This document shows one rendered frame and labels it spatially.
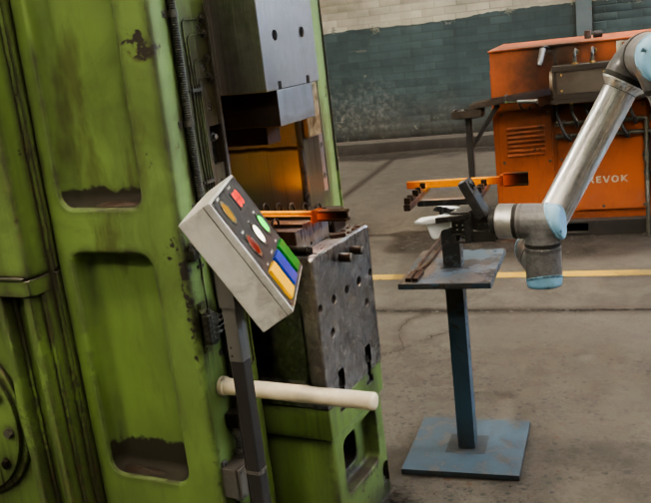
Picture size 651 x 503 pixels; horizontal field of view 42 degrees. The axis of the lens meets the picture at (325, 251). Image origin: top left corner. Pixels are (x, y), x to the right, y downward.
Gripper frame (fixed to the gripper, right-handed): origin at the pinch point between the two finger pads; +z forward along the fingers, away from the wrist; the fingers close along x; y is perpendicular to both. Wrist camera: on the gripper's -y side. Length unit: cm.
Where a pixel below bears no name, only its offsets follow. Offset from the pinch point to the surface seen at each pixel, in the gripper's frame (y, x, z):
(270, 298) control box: 1, -69, 7
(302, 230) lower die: 2.5, -8.4, 32.9
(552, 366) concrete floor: 100, 133, -1
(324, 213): -0.6, -1.4, 29.2
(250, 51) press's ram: -47, -18, 36
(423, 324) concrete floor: 100, 173, 73
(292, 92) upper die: -35.0, -4.6, 33.0
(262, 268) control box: -5, -69, 9
